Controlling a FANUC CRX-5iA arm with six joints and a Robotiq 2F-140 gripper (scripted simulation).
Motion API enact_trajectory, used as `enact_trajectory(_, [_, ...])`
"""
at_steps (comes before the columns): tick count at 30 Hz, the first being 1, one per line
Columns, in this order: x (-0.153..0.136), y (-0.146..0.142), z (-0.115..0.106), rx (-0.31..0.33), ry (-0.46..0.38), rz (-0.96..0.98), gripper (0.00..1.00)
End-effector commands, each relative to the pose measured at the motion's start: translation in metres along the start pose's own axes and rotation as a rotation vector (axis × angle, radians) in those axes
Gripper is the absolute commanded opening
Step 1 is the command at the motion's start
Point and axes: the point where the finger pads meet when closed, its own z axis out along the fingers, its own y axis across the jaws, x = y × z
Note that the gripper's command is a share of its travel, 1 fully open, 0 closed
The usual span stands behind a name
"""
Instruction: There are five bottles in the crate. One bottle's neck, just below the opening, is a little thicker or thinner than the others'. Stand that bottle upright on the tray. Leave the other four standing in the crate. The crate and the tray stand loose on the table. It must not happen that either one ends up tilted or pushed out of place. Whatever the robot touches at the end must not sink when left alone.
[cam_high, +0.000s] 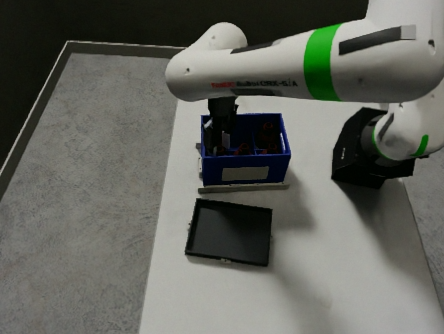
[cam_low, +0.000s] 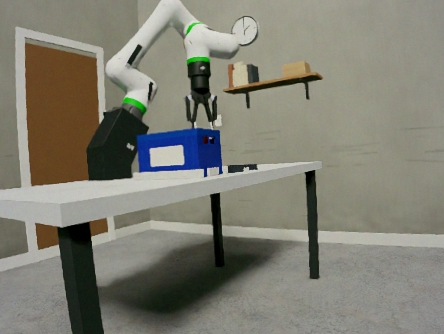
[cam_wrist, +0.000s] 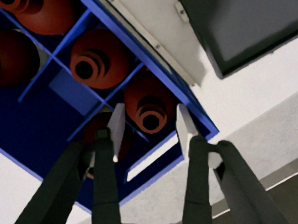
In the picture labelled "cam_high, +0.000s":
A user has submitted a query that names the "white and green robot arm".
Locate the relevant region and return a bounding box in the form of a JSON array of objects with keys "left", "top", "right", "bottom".
[{"left": 165, "top": 0, "right": 444, "bottom": 167}]

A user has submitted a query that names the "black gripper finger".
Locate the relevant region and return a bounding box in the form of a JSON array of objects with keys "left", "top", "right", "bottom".
[
  {"left": 221, "top": 103, "right": 238, "bottom": 149},
  {"left": 202, "top": 117, "right": 224, "bottom": 156}
]

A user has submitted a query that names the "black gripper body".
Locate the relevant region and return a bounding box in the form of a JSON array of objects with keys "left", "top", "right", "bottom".
[{"left": 208, "top": 100, "right": 235, "bottom": 126}]

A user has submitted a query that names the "blue crate with dividers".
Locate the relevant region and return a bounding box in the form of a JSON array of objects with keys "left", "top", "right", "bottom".
[{"left": 201, "top": 113, "right": 289, "bottom": 186}]

